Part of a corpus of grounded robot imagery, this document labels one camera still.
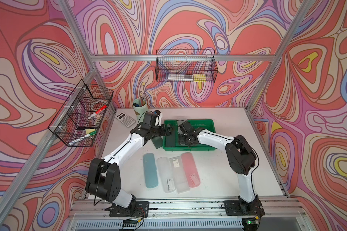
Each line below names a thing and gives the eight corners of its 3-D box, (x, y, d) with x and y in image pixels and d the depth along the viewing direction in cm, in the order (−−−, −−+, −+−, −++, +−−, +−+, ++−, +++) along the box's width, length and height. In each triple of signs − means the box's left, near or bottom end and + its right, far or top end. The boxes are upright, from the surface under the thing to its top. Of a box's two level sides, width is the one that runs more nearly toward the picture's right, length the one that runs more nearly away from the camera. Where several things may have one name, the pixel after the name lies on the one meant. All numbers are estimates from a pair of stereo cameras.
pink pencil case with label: (189, 188, 82) (190, 187, 80) (180, 154, 96) (181, 153, 94) (201, 186, 83) (201, 185, 81) (190, 152, 97) (190, 151, 95)
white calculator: (116, 119, 118) (114, 116, 115) (123, 114, 121) (122, 111, 119) (128, 128, 112) (127, 125, 109) (135, 122, 115) (134, 119, 113)
